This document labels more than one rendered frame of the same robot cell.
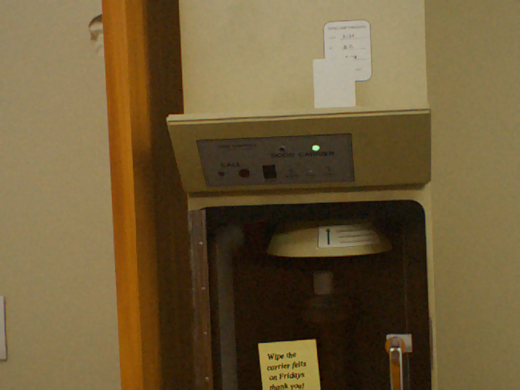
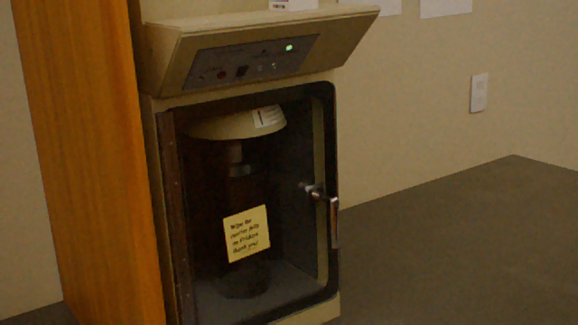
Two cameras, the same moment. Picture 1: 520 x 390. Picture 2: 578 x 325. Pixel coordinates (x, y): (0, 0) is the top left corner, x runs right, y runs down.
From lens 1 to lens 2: 82 cm
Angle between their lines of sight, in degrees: 43
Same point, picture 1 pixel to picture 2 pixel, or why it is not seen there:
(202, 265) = (173, 163)
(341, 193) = (275, 81)
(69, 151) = not seen: outside the picture
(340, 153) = (302, 50)
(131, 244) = (141, 162)
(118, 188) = (124, 106)
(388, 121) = (350, 22)
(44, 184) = not seen: outside the picture
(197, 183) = (175, 88)
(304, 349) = (257, 214)
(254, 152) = (240, 55)
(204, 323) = (179, 213)
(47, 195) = not seen: outside the picture
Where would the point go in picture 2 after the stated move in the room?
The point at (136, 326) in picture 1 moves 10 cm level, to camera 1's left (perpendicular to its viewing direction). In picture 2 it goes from (152, 237) to (78, 264)
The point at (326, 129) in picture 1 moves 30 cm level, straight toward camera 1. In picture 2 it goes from (305, 31) to (493, 50)
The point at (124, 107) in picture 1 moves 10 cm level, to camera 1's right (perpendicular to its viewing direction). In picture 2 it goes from (123, 20) to (195, 12)
